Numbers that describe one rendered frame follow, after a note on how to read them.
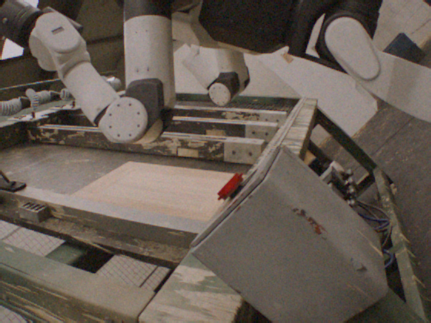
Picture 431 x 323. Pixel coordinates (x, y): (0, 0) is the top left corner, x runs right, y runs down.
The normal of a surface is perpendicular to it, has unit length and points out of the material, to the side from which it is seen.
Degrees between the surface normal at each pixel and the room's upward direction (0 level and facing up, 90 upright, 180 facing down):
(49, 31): 94
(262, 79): 90
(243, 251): 90
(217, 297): 51
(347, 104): 90
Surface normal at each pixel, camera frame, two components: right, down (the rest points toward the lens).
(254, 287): -0.32, 0.30
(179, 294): 0.00, -0.95
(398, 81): 0.11, 0.37
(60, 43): 0.38, -0.36
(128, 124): -0.11, 0.05
